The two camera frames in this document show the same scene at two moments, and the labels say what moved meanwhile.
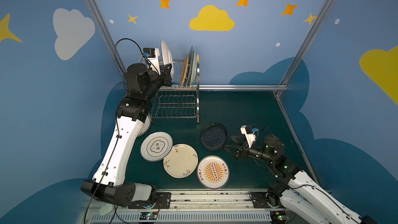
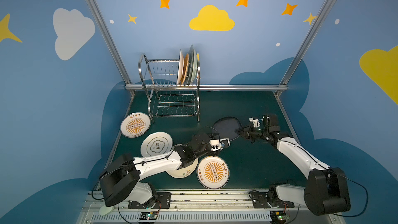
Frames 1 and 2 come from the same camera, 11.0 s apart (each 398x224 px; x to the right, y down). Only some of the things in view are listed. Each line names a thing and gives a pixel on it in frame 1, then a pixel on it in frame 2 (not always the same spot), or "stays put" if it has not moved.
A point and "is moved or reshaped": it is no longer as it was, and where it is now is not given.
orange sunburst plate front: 213,172 stays put
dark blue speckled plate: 213,136 is moved or reshaped
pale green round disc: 106,209 stays put
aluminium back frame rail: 223,86 stays put
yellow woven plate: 184,71 stays put
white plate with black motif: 155,146 stays put
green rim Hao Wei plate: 167,57 → 179,73
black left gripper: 167,73 → 206,144
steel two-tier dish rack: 177,101 stays put
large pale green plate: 192,68 stays put
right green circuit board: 279,217 stays put
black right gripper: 243,152 → 250,132
